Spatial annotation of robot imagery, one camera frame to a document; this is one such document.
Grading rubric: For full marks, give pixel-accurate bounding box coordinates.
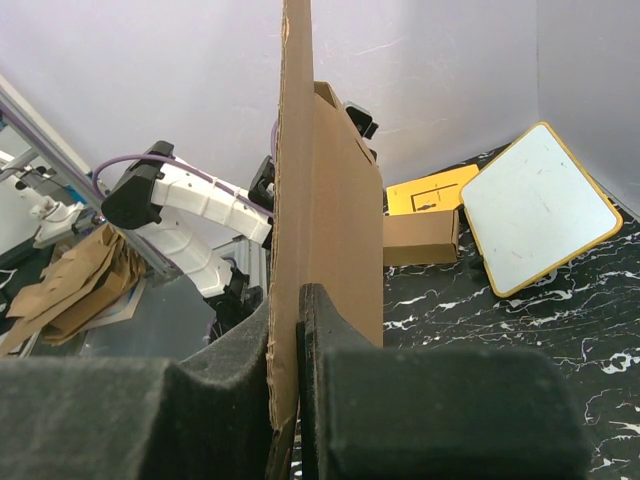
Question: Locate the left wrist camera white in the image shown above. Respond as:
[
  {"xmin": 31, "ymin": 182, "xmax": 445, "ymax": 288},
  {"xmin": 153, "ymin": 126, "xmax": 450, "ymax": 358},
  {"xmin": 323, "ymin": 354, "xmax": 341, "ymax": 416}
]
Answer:
[{"xmin": 343, "ymin": 102, "xmax": 379, "ymax": 140}]

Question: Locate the crumpled brown paper pile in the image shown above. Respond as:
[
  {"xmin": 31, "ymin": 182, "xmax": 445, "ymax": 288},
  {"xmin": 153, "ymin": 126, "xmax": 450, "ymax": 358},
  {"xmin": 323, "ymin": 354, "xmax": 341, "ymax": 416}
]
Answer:
[{"xmin": 1, "ymin": 224, "xmax": 146, "ymax": 356}]

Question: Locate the aluminium frame rail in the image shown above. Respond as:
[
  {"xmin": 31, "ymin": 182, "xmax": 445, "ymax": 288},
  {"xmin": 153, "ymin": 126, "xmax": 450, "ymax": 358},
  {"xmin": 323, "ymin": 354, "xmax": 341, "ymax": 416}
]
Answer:
[{"xmin": 1, "ymin": 76, "xmax": 178, "ymax": 280}]

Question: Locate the yellow booklet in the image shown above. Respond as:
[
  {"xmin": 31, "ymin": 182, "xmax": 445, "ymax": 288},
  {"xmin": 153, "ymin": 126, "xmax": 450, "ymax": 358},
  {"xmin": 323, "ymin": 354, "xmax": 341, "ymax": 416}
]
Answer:
[{"xmin": 386, "ymin": 164, "xmax": 479, "ymax": 215}]

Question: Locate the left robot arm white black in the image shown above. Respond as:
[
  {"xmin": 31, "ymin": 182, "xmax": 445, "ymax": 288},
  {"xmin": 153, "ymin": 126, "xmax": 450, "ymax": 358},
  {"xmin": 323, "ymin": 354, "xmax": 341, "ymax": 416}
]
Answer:
[{"xmin": 92, "ymin": 140, "xmax": 275, "ymax": 318}]

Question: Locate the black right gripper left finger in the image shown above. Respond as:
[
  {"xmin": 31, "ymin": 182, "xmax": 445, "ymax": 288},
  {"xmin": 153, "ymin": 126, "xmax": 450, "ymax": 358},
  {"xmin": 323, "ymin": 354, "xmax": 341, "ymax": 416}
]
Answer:
[{"xmin": 1, "ymin": 305, "xmax": 272, "ymax": 479}]

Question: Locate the small brown cardboard box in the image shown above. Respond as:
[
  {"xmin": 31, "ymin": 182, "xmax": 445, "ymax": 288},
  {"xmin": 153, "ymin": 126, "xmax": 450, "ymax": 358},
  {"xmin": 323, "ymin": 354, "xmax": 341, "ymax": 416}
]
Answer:
[{"xmin": 383, "ymin": 210, "xmax": 460, "ymax": 267}]

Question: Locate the white board yellow frame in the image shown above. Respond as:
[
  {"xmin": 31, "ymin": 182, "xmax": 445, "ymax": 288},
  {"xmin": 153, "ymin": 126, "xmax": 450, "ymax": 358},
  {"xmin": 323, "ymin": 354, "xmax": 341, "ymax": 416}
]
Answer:
[{"xmin": 460, "ymin": 122, "xmax": 623, "ymax": 298}]

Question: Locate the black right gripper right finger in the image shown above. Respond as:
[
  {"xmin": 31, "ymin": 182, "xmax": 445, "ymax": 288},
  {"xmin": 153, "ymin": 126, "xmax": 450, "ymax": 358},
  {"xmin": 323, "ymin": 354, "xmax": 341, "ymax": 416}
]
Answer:
[{"xmin": 297, "ymin": 284, "xmax": 591, "ymax": 479}]

